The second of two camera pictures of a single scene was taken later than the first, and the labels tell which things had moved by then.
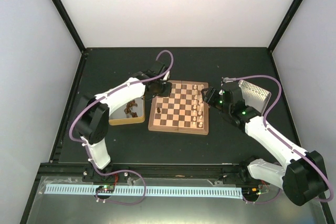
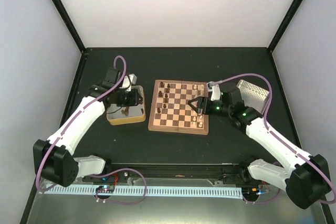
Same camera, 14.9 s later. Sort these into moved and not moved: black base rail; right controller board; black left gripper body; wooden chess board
Moved: black left gripper body
Not moved: wooden chess board; black base rail; right controller board
